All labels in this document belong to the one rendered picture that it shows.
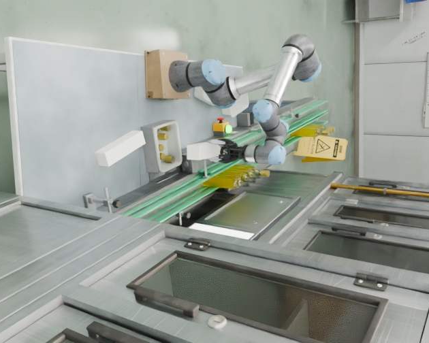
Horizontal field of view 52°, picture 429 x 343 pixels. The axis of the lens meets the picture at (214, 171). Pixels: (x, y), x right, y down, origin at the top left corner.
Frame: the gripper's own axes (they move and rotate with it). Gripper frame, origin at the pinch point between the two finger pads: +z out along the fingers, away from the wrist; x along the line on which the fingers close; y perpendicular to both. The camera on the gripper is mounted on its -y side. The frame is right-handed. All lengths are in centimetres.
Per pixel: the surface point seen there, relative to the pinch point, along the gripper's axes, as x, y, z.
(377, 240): 36, -24, -67
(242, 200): 30.2, -35.5, 4.2
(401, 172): 101, -636, 31
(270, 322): 17, 93, -75
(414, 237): 35, -31, -80
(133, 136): -6.0, 19.0, 28.2
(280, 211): 30.9, -26.8, -21.6
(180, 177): 15.9, -7.5, 22.8
